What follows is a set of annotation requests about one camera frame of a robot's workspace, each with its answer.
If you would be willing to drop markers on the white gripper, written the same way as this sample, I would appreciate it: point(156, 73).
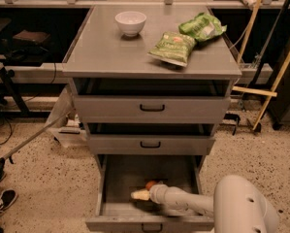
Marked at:
point(158, 192)

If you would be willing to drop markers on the orange fruit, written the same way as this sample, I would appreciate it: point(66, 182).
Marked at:
point(150, 184)

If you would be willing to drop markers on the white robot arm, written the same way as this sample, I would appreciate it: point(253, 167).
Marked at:
point(237, 205)

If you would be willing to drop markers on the bottom grey drawer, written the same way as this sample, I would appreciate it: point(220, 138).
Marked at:
point(117, 212)

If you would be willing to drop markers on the grey drawer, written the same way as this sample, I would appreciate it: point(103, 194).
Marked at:
point(149, 100)
point(117, 212)
point(150, 138)

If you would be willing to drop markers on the middle grey drawer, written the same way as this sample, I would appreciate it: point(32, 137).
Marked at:
point(150, 138)

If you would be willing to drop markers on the top grey drawer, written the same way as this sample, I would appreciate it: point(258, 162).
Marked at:
point(149, 100)

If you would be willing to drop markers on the grey drawer cabinet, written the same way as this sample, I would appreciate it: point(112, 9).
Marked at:
point(102, 51)

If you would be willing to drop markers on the black white sneaker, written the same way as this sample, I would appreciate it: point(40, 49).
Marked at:
point(7, 199)

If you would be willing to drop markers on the grey metal pole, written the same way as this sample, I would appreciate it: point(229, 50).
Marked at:
point(9, 154)

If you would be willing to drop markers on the green chip bag front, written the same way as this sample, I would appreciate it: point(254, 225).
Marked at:
point(173, 48)

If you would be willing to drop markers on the green chip bag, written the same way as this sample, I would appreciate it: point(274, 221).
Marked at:
point(173, 48)
point(203, 27)

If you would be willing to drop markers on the white ceramic bowl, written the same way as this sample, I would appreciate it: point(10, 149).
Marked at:
point(130, 23)

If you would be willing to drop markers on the green chip bag rear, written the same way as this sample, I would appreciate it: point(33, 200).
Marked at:
point(203, 27)

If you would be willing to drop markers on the dark box on shelf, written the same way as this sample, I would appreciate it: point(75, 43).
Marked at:
point(31, 38)

